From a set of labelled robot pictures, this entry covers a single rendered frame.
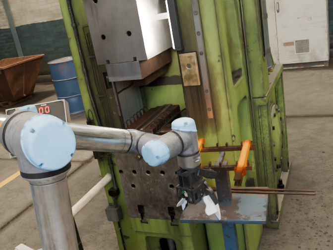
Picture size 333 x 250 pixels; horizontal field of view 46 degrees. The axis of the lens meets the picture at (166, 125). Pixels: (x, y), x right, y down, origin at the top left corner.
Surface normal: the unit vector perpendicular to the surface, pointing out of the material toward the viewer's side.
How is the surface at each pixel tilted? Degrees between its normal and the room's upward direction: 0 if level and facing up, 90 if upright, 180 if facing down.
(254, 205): 0
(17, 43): 90
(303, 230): 0
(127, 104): 90
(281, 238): 0
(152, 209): 90
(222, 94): 90
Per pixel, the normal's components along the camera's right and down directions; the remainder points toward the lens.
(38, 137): 0.67, 0.00
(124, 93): 0.91, -0.03
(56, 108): -0.04, -0.19
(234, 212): -0.17, -0.93
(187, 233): -0.37, 0.37
